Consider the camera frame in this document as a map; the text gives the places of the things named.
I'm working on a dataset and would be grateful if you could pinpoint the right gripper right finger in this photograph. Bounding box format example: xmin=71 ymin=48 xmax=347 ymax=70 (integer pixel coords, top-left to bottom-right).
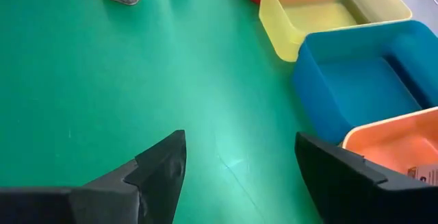
xmin=294 ymin=132 xmax=438 ymax=224

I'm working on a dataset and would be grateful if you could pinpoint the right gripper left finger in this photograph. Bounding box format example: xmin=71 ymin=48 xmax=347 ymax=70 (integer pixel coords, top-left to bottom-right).
xmin=0 ymin=129 xmax=188 ymax=224

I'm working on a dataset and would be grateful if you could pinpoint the orange plastic bin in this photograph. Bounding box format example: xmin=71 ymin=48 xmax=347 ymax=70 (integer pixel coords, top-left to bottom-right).
xmin=342 ymin=106 xmax=438 ymax=187

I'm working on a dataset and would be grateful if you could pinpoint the blue plastic bin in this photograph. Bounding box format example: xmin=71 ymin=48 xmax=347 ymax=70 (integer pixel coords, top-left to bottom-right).
xmin=292 ymin=20 xmax=438 ymax=145

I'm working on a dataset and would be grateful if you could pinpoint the yellow plastic bin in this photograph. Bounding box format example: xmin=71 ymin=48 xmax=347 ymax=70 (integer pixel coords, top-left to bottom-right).
xmin=259 ymin=0 xmax=413 ymax=63

